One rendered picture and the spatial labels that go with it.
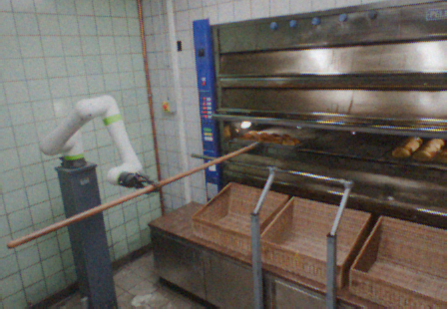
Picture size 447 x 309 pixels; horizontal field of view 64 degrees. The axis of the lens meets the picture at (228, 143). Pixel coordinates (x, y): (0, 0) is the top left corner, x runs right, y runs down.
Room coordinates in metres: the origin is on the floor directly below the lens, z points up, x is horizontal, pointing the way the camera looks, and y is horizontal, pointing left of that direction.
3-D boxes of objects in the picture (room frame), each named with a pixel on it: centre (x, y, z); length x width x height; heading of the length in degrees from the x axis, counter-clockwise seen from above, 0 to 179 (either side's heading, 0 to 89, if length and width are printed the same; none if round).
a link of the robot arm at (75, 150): (2.36, 1.06, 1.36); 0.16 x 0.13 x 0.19; 157
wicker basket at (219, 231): (2.44, -0.05, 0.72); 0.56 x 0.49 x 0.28; 49
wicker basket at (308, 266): (2.06, -0.50, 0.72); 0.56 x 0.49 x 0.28; 50
